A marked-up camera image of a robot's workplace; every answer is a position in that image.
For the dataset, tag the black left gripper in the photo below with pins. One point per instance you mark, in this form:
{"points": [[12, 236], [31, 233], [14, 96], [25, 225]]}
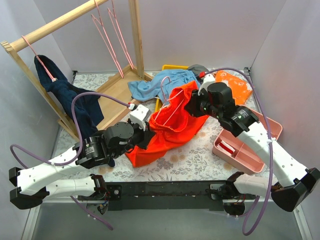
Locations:
{"points": [[145, 137]]}

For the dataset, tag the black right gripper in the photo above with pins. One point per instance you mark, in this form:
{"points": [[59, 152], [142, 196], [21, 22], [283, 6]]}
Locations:
{"points": [[193, 104]]}

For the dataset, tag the orange mesh shorts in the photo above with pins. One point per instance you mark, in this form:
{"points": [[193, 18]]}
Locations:
{"points": [[173, 127]]}

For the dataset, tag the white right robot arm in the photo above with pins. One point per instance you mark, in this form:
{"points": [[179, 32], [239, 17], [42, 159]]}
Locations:
{"points": [[294, 181]]}

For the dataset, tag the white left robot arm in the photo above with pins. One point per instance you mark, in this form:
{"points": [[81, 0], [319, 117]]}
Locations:
{"points": [[37, 184]]}

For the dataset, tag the light blue shorts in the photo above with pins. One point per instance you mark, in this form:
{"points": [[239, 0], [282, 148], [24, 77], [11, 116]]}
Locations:
{"points": [[146, 90]]}

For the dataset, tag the pink hanger with navy garment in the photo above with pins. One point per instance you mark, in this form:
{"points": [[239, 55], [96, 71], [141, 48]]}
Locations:
{"points": [[53, 79]]}

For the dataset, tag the yellow plastic tray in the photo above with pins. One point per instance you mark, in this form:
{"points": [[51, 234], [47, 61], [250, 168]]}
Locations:
{"points": [[158, 103]]}

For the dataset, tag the grey garment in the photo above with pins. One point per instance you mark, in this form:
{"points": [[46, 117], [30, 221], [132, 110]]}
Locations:
{"points": [[197, 69]]}

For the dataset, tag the wooden clothes rack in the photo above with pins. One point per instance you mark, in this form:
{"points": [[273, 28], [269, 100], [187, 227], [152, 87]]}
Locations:
{"points": [[25, 116]]}

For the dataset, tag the red white cloth in organizer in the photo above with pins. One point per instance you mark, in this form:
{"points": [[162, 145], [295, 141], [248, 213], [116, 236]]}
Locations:
{"points": [[225, 148]]}

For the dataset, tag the orange worn folded cloth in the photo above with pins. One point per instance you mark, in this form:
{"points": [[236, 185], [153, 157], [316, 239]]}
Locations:
{"points": [[241, 89]]}

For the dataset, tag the pink compartment organizer box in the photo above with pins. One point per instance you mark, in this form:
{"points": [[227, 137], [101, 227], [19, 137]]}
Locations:
{"points": [[244, 159]]}

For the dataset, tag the navy blue garment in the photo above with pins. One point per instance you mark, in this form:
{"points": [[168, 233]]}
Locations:
{"points": [[87, 109]]}

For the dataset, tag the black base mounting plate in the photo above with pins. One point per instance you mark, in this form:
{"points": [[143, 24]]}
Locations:
{"points": [[170, 195]]}

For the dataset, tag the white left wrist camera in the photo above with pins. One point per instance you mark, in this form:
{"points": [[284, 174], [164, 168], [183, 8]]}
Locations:
{"points": [[139, 115]]}

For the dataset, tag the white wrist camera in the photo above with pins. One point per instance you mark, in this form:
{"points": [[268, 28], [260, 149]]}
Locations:
{"points": [[139, 115], [206, 79]]}

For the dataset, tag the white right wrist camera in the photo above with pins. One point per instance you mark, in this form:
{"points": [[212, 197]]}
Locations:
{"points": [[206, 79]]}

